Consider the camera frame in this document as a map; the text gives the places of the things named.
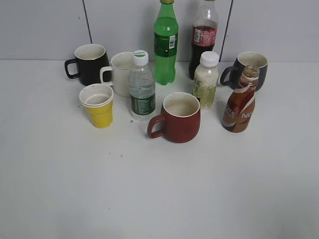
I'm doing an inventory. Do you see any yellow paper cup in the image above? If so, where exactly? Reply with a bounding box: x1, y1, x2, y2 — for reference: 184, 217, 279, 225
79, 84, 114, 128

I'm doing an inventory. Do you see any brown coffee bottle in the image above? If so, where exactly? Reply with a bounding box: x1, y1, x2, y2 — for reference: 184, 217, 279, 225
222, 65, 260, 133

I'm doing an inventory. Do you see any red mug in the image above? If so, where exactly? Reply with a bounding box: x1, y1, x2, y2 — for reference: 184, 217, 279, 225
147, 92, 200, 143

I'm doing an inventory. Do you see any clear water bottle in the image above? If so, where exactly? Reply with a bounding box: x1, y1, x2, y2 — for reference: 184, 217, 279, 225
129, 50, 156, 121

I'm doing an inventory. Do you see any white milk drink bottle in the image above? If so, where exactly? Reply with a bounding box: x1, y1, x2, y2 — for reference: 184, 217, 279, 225
192, 51, 219, 110

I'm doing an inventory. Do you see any white mug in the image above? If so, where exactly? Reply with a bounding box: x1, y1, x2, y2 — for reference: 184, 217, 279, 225
100, 52, 133, 97

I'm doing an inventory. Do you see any black mug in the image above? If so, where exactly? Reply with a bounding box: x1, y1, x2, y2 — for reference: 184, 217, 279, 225
64, 44, 110, 86

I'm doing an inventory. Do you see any green soda bottle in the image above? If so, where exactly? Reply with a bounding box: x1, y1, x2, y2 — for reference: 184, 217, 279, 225
154, 0, 179, 85

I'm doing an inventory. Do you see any cola bottle red label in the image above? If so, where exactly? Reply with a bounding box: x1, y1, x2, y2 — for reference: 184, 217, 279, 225
188, 0, 218, 80

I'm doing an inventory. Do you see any dark blue mug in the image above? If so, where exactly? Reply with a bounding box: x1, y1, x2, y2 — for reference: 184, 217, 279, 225
220, 51, 268, 91

